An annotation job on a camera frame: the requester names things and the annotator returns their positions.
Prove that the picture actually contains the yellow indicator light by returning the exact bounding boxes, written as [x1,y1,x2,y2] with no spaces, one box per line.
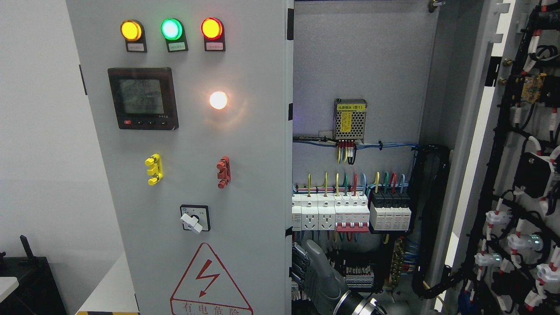
[120,19,147,53]

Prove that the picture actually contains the black box at left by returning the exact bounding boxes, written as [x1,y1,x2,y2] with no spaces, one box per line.
[0,235,67,315]

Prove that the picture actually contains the red electric hazard sticker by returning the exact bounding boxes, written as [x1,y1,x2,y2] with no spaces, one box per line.
[170,243,253,315]

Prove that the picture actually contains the red handle circuit breaker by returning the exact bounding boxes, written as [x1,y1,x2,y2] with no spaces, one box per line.
[335,195,370,232]

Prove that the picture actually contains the black corrugated cable conduit right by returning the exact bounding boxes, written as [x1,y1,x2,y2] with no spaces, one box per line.
[407,144,451,300]

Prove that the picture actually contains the white rotary selector switch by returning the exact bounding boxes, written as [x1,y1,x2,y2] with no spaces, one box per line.
[180,205,211,235]

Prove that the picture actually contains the black surge protector module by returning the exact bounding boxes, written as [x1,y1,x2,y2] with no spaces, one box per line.
[368,190,412,234]

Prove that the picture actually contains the white power socket modules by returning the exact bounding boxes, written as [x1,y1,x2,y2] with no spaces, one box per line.
[292,194,336,231]

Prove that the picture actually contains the white glowing indicator light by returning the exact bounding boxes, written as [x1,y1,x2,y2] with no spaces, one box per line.
[209,91,228,110]

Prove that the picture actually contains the black digital power meter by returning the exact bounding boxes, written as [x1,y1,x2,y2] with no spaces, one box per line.
[108,67,179,131]

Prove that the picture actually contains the red indicator light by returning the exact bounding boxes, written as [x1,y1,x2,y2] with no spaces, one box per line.
[201,17,226,52]

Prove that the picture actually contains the grey cabinet door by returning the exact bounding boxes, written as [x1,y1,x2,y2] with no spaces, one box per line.
[66,0,294,315]
[447,0,559,315]

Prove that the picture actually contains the green indicator light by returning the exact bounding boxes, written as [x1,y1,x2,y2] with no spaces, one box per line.
[160,18,188,53]

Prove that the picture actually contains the metal mesh power supply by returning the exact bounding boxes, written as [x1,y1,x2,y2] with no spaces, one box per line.
[333,98,368,141]

